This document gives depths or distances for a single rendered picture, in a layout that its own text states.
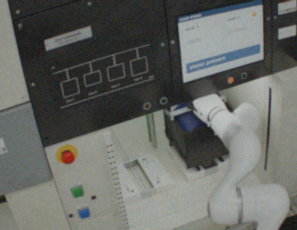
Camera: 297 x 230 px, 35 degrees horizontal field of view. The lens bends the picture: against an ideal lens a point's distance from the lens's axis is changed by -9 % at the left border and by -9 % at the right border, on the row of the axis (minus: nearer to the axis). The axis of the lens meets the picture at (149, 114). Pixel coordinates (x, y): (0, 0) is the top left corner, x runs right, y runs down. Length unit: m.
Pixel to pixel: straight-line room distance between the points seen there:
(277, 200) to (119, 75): 0.54
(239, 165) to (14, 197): 0.67
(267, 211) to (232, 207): 0.10
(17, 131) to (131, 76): 0.35
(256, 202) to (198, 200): 0.66
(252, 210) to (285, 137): 0.52
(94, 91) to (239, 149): 0.41
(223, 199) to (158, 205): 0.67
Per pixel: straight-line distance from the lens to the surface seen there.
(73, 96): 1.35
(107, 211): 1.66
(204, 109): 1.79
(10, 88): 1.30
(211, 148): 1.94
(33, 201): 1.54
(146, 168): 2.04
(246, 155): 1.31
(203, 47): 1.43
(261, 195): 1.30
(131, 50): 1.34
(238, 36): 1.48
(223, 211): 1.29
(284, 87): 1.61
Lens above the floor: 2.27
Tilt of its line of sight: 37 degrees down
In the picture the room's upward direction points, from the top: 7 degrees counter-clockwise
